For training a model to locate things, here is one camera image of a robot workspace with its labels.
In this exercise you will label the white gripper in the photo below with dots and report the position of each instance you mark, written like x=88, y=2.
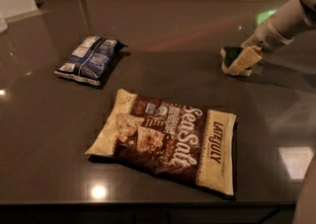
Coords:
x=265, y=39

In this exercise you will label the brown Sea Salt chip bag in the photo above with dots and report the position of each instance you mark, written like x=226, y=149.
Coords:
x=171, y=141

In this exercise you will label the green and yellow sponge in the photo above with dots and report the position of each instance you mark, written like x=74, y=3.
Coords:
x=229, y=54

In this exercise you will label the blue chip bag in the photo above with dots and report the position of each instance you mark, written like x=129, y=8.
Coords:
x=90, y=60

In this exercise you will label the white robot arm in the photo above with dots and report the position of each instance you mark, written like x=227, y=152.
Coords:
x=293, y=18

